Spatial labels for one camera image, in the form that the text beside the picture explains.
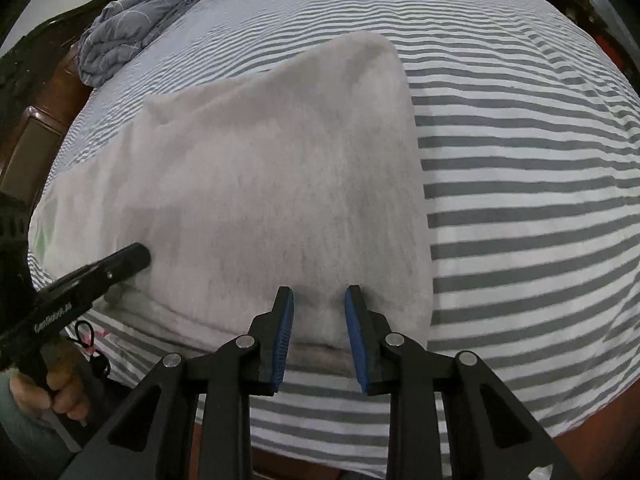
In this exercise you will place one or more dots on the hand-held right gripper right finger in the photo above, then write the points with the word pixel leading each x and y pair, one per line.
pixel 357 340

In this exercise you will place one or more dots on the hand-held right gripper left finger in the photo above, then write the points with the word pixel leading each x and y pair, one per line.
pixel 281 340

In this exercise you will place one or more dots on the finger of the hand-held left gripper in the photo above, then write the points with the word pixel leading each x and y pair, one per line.
pixel 127 260

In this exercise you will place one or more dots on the light grey pants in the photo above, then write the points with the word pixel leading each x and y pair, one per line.
pixel 280 200

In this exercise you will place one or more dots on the person's left hand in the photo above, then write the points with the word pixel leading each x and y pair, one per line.
pixel 67 385

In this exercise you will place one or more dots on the pink tag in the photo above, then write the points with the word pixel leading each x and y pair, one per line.
pixel 102 334

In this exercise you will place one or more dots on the dark carved wooden headboard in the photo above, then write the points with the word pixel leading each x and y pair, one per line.
pixel 35 100

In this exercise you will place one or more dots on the grey white striped bed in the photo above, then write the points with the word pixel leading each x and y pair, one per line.
pixel 500 185

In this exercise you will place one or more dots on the blue-grey checked quilt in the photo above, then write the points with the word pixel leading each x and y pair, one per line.
pixel 135 25

